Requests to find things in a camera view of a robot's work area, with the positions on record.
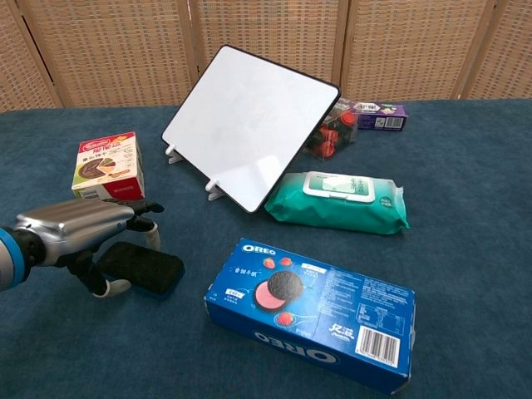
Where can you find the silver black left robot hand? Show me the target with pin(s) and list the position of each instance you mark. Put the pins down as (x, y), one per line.
(79, 222)

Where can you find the black felt whiteboard eraser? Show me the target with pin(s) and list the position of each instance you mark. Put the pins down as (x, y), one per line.
(145, 266)

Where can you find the small white whiteboard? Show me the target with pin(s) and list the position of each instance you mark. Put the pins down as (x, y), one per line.
(249, 124)

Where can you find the blue Oreo cookie box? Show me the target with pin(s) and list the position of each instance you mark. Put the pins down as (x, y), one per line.
(311, 316)

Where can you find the red white biscuit box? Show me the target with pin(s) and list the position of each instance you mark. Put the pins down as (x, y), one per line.
(108, 166)

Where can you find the bamboo folding screen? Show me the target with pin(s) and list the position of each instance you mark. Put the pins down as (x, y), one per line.
(124, 50)

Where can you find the green wet wipes pack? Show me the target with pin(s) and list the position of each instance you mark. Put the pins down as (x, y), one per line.
(332, 212)

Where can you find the dark red snack package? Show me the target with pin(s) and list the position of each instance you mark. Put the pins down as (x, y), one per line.
(332, 133)

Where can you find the purple toothpaste box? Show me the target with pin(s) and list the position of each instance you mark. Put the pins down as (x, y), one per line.
(382, 118)

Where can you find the blue felt table cover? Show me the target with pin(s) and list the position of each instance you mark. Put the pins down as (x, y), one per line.
(457, 208)

